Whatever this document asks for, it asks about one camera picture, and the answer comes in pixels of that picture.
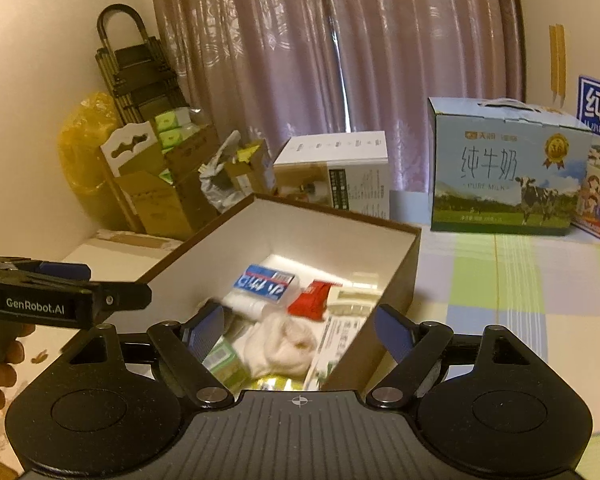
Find blue and white tissue packet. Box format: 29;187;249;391
231;264;301;306

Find plain cardboard box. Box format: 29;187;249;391
165;125;221;231

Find red snack packet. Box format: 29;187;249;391
287;280;343;322

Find milk carton with cow print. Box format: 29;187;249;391
426;96;593;237

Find yellow snack packet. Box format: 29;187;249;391
240;374;306;393

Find white sock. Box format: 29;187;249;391
230;310;328;378

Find pink curtain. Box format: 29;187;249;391
146;0;528;196

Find checked tablecloth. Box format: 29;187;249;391
330;220;600;436

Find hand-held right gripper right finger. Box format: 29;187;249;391
366;304;548;408

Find crumpled white plastic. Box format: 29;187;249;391
199;130;243;213

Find person's left hand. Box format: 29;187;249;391
0;324;36;412

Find white and brown carton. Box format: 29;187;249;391
272;131;391;221

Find yellow tape strip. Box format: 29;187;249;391
556;23;567;106
549;23;559;96

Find white hair claw clip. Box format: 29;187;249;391
325;272;381;318

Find cardboard box with cutout handle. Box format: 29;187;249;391
99;120;191;238

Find brown shoe box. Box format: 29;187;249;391
100;192;422;393

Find yellow plastic bag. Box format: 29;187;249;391
57;91;131;233

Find large green medicine box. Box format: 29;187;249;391
202;335;251;391

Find green tissue pack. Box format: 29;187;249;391
157;129;191;153
152;108;191;131

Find small brown cardboard box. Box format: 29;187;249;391
225;140;271;196

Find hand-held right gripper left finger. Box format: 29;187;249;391
50;303;235;409

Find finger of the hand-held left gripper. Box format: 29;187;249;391
93;282;154;312
0;255;92;282

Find black folding trolley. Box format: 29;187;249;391
95;4;181;126

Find small white medicine box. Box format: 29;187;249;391
304;314;373;392

